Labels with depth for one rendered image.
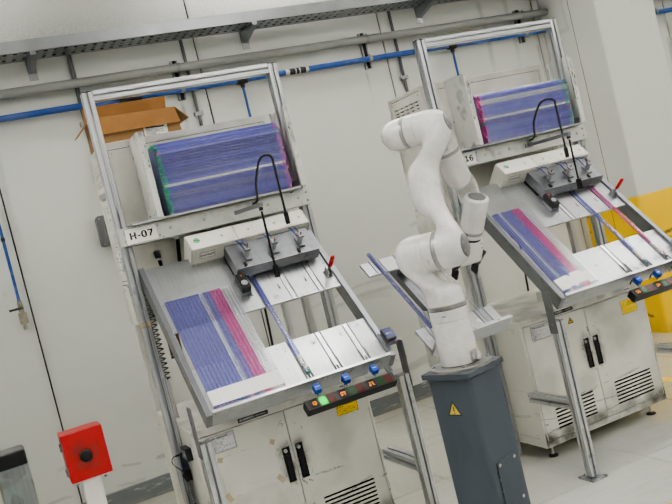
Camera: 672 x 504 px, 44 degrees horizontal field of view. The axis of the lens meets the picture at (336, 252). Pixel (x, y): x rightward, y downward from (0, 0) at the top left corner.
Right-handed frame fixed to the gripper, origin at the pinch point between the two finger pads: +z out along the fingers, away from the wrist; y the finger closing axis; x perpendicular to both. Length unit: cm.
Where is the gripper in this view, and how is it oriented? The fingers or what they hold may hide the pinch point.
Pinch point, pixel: (464, 273)
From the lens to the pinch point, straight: 306.9
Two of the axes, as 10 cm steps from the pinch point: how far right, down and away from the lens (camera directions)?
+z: -0.5, 8.5, 5.2
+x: -5.2, -4.7, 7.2
